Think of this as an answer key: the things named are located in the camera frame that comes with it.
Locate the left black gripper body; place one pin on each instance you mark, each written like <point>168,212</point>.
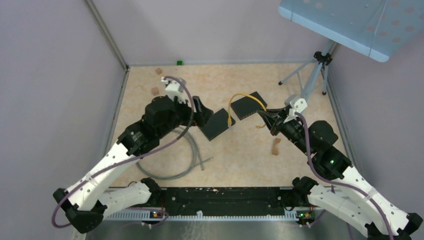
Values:
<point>181,114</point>

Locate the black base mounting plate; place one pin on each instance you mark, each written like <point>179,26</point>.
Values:
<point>228,201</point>

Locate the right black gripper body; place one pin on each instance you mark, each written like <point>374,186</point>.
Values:
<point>291,129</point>

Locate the small wooden piece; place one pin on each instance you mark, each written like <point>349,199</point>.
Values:
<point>274,148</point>

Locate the black network switch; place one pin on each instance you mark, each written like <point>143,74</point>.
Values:
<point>216,125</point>
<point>245,107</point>

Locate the grey tripod stand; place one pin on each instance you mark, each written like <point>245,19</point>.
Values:
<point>319,76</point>

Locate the white slotted cable duct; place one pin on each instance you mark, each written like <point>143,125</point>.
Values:
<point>146,215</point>

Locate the wooden cube near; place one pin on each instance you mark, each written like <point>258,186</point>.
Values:
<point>155,91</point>

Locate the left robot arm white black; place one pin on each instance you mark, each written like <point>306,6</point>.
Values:
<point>87,202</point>

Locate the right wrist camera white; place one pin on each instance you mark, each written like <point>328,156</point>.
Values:
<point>296,105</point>

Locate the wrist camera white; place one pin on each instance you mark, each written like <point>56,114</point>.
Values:
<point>174,90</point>
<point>296,105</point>

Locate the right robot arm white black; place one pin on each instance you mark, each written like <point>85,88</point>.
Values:
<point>366,209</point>

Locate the wooden cube far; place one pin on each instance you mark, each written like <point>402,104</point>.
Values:
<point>159,71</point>

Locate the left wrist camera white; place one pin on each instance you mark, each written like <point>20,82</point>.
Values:
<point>174,90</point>

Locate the light blue perforated board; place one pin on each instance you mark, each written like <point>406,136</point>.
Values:
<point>374,28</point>

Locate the wooden cube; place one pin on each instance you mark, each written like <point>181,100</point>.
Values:
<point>155,91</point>
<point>159,71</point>

